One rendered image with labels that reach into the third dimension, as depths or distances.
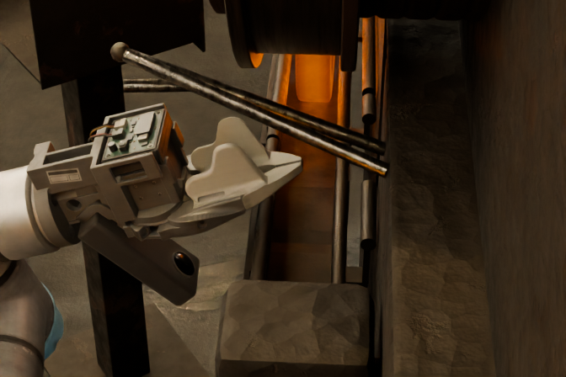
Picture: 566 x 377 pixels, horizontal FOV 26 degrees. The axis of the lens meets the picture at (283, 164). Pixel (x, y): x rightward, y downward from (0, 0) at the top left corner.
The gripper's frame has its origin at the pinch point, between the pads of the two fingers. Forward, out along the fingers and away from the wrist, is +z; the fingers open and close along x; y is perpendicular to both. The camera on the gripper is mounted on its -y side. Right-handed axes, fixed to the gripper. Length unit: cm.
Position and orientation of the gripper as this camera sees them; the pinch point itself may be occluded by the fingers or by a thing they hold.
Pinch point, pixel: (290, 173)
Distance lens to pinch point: 98.3
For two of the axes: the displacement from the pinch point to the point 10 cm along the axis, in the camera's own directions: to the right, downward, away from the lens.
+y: -3.1, -7.7, -5.6
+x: 0.6, -6.1, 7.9
